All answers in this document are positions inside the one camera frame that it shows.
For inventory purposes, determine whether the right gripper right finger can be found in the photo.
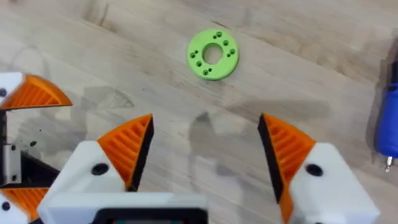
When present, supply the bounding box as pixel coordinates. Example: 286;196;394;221
257;113;381;224

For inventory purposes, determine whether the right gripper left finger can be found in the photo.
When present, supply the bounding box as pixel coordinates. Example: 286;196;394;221
39;113;155;203

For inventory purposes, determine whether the blue electric screwdriver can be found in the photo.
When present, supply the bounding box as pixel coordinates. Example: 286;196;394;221
374;58;398;174

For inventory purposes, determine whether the green disc with holes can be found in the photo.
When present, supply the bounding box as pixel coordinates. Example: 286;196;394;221
186;28;241;82

